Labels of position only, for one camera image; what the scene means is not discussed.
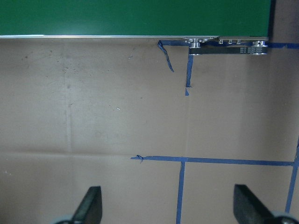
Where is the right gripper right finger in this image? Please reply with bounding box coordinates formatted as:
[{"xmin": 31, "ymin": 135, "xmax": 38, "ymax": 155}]
[{"xmin": 233, "ymin": 184, "xmax": 278, "ymax": 224}]

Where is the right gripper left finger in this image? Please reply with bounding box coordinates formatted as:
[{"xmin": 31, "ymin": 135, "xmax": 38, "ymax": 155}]
[{"xmin": 71, "ymin": 186, "xmax": 102, "ymax": 224}]

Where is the green conveyor belt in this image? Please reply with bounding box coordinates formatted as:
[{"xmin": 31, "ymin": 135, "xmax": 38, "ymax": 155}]
[{"xmin": 0, "ymin": 0, "xmax": 271, "ymax": 48}]

